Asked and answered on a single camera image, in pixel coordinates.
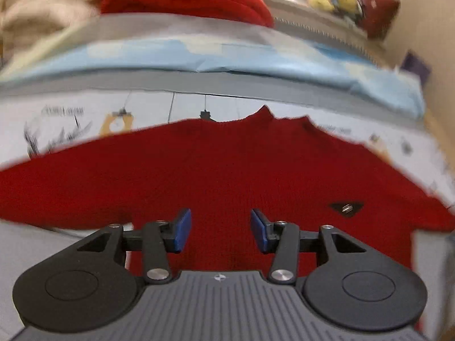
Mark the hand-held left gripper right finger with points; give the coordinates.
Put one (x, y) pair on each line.
(258, 231)

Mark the light blue folded sheet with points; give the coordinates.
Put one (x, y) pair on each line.
(248, 64)

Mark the beige folded blanket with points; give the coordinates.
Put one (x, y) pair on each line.
(39, 7)

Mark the purple object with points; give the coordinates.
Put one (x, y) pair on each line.
(416, 67)

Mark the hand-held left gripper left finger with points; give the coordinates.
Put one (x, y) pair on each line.
(183, 231)

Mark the red knitted sweater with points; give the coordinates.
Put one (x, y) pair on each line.
(227, 167)

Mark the white window sill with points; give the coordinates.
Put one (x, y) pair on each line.
(312, 25)

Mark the deer and lantern printed sheet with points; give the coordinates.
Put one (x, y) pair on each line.
(53, 128)

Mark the red bag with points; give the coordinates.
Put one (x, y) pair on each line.
(378, 12)

